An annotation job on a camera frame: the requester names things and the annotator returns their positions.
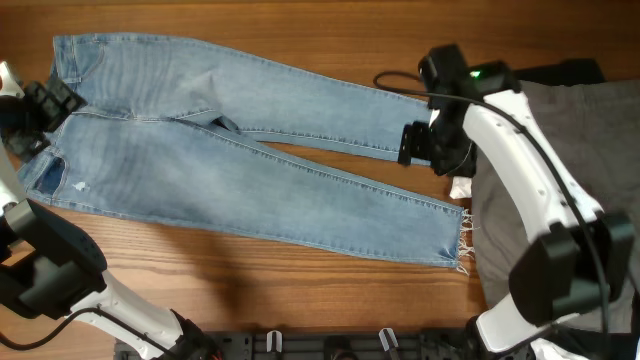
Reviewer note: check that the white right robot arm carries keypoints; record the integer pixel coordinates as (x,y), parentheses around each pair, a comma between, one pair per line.
(577,256)

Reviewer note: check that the white cloth piece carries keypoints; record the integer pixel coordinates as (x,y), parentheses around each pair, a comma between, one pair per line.
(461,188)

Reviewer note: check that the light blue denim jeans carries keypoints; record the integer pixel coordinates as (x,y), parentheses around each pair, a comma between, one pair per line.
(183,132)

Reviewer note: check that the grey cloth garment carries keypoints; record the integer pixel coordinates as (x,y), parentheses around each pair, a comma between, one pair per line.
(591,134)

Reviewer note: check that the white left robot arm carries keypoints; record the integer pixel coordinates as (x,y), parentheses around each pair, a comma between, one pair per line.
(50,267)

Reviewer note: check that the black garment under grey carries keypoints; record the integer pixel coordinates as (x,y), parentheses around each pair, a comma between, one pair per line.
(569,72)

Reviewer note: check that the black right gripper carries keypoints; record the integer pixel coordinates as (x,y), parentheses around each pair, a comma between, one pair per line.
(413,143)

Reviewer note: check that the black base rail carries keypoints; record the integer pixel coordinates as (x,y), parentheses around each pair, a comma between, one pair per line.
(430,344)

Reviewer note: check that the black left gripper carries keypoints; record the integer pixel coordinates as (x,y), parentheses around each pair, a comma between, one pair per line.
(50,112)

